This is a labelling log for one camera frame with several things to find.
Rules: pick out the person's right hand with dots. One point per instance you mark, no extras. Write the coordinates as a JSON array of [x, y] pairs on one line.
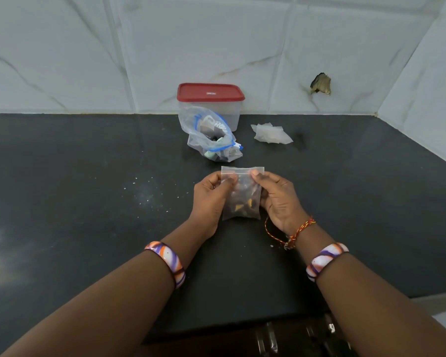
[[280, 202]]

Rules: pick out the person's left hand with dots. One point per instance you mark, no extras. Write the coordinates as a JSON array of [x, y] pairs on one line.
[[208, 204]]

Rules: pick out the bagged portion of dried items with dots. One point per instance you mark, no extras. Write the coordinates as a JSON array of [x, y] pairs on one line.
[[245, 208]]

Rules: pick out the mint green measuring spoon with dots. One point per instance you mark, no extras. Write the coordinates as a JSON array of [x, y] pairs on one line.
[[210, 155]]

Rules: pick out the large clear blue-zip bag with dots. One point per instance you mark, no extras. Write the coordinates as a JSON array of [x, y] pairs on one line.
[[199, 139]]

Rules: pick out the red-lidded clear plastic container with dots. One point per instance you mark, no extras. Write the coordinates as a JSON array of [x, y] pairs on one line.
[[232, 115]]

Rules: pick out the person's left forearm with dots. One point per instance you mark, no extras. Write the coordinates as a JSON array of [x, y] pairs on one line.
[[96, 312]]

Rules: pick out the person's right forearm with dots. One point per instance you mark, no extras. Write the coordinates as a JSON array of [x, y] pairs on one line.
[[386, 316]]

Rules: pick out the orange purple white bangle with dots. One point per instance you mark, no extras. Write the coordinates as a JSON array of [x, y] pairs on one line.
[[325, 258], [169, 258]]

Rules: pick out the dark cabinet front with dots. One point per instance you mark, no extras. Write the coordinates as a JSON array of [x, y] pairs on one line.
[[301, 338]]

